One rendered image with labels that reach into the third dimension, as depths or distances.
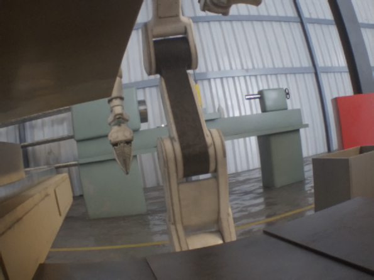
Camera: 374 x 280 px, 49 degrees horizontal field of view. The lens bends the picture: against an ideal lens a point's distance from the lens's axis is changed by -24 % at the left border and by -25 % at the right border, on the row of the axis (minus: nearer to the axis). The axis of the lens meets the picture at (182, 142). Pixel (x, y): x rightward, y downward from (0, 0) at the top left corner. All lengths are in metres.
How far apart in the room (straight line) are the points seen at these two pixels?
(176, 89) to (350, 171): 0.88
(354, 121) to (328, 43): 6.93
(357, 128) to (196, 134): 3.00
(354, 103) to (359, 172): 2.49
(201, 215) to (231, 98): 8.33
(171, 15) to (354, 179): 1.11
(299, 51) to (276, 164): 5.04
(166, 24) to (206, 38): 8.32
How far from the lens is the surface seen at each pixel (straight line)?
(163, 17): 1.99
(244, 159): 10.23
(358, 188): 2.23
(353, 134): 4.65
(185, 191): 1.89
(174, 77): 1.99
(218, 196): 1.91
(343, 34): 6.06
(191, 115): 1.90
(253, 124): 6.35
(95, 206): 5.97
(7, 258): 0.47
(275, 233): 0.66
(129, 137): 2.06
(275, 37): 10.81
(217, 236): 1.94
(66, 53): 0.42
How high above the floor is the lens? 0.76
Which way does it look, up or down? level
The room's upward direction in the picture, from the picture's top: 9 degrees counter-clockwise
